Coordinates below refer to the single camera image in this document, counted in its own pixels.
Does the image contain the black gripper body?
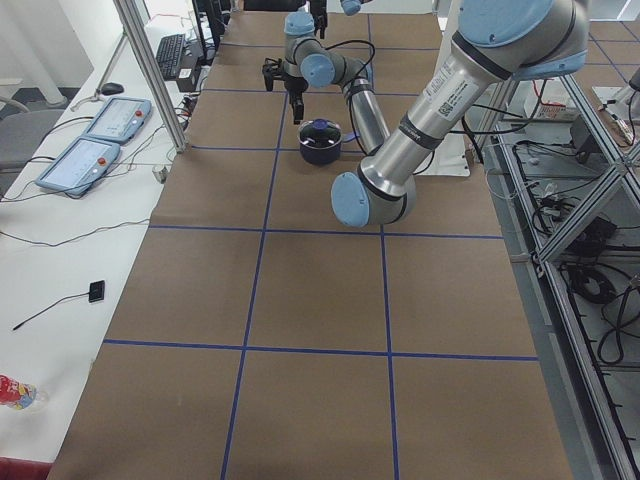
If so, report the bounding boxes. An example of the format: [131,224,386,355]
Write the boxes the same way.
[283,73,308,103]

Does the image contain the glass lid blue knob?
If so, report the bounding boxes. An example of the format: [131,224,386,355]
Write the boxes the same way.
[298,118,342,150]

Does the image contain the dark blue saucepan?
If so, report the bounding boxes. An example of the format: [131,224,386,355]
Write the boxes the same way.
[297,118,357,166]

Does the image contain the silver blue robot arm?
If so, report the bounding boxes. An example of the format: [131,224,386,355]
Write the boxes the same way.
[308,0,366,39]
[284,0,590,227]

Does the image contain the black keyboard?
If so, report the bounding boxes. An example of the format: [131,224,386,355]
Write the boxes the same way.
[156,34,185,80]

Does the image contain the upper teach pendant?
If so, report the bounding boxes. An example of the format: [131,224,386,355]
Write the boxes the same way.
[83,96,152,145]

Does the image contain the teach pendant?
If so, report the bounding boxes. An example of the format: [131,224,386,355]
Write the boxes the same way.
[83,96,152,145]
[35,136,121,198]

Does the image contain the black computer mouse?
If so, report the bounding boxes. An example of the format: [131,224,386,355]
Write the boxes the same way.
[100,82,124,96]

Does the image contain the lower teach pendant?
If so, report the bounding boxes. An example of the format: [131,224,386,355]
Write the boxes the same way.
[35,136,121,198]

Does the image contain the small black device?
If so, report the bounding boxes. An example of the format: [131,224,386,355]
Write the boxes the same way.
[88,280,106,303]

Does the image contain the red yellow bottle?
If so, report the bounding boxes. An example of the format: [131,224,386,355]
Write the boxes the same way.
[1,375,49,411]

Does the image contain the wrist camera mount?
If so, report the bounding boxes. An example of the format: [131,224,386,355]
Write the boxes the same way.
[261,58,284,92]

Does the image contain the aluminium frame post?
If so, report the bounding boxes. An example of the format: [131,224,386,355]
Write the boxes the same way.
[113,0,187,153]

